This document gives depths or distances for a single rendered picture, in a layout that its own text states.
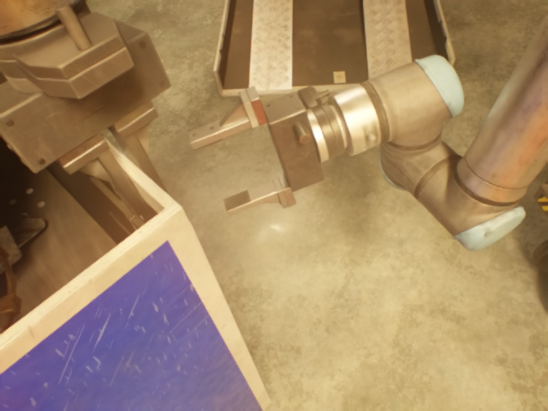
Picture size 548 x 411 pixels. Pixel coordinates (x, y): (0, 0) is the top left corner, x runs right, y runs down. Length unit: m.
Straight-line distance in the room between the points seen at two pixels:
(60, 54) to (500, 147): 0.47
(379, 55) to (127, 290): 1.78
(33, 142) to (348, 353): 1.09
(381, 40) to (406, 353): 1.34
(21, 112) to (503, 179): 0.51
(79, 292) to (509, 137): 0.47
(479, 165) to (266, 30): 1.68
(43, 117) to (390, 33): 1.89
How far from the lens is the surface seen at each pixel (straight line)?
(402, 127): 0.62
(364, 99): 0.60
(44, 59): 0.30
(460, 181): 0.63
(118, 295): 0.41
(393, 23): 2.19
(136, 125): 0.41
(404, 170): 0.70
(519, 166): 0.59
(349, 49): 2.13
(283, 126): 0.57
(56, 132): 0.37
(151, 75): 0.39
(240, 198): 0.66
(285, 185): 0.65
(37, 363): 0.42
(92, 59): 0.29
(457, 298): 1.43
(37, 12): 0.33
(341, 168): 1.64
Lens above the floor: 1.25
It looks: 54 degrees down
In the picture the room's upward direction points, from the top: 9 degrees counter-clockwise
